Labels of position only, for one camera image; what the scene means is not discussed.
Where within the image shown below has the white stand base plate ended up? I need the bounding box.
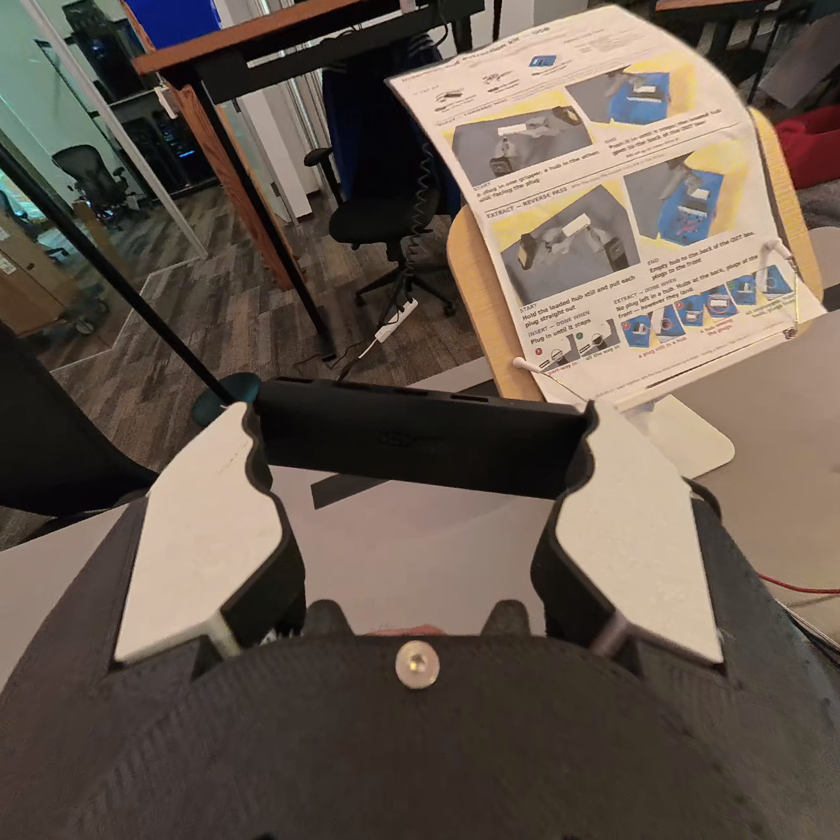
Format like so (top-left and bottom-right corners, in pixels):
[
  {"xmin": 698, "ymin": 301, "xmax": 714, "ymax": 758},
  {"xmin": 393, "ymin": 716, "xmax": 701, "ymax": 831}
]
[{"xmin": 617, "ymin": 392, "xmax": 736, "ymax": 480}]

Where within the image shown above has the black chair with blue jacket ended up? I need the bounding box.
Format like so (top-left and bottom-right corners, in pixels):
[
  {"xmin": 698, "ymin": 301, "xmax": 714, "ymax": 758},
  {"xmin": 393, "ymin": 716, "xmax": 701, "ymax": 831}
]
[{"xmin": 305, "ymin": 33, "xmax": 460, "ymax": 316}]

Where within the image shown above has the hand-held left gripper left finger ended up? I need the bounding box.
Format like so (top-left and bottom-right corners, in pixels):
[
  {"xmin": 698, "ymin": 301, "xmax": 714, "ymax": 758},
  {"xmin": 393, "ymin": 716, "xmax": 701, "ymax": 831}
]
[{"xmin": 113, "ymin": 402, "xmax": 308, "ymax": 664}]

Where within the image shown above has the white power strip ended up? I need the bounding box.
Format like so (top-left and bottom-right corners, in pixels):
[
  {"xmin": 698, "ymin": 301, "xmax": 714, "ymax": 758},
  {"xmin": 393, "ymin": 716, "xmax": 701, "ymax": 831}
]
[{"xmin": 374, "ymin": 300, "xmax": 421, "ymax": 345}]

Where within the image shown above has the dark red braided cable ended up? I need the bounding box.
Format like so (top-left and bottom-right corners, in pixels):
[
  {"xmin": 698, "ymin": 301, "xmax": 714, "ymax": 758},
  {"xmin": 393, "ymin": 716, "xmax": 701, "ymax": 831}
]
[{"xmin": 751, "ymin": 558, "xmax": 840, "ymax": 598}]

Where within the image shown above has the black usb hub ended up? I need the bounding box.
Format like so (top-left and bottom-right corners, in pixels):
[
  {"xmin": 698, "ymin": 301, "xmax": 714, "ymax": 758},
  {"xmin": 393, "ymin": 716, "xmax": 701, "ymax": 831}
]
[{"xmin": 254, "ymin": 378, "xmax": 589, "ymax": 500}]

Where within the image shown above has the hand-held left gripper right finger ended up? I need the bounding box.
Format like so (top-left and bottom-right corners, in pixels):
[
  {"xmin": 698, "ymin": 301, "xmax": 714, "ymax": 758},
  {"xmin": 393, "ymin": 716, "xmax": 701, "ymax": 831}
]
[{"xmin": 529, "ymin": 398, "xmax": 728, "ymax": 666}]

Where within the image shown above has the printed instruction sheet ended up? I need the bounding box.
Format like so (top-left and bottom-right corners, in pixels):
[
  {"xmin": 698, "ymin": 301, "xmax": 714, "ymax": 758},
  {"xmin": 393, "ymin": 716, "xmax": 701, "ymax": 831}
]
[{"xmin": 388, "ymin": 4, "xmax": 828, "ymax": 401}]

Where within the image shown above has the tall wooden standing desk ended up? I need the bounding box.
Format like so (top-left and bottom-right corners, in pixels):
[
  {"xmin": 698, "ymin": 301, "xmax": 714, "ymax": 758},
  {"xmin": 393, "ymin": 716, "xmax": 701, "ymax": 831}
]
[{"xmin": 132, "ymin": 0, "xmax": 480, "ymax": 362}]

